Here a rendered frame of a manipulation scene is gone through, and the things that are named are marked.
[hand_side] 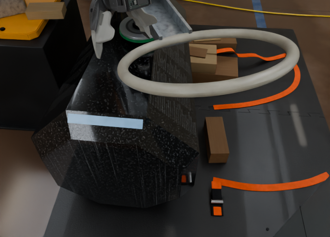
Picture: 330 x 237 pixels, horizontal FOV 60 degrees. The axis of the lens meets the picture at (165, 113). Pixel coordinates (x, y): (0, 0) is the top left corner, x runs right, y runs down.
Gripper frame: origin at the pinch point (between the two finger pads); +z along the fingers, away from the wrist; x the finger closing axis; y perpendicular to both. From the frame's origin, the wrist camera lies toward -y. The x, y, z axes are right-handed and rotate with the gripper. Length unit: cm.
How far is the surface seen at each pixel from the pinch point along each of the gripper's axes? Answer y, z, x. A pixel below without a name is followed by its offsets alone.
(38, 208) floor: -100, 105, -8
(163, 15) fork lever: -30, 4, 46
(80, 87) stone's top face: -56, 28, 18
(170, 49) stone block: -51, 27, 71
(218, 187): -23, 109, 68
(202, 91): 17.4, 8.7, 3.9
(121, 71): -7.6, 7.9, 3.6
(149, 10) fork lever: -37, 2, 46
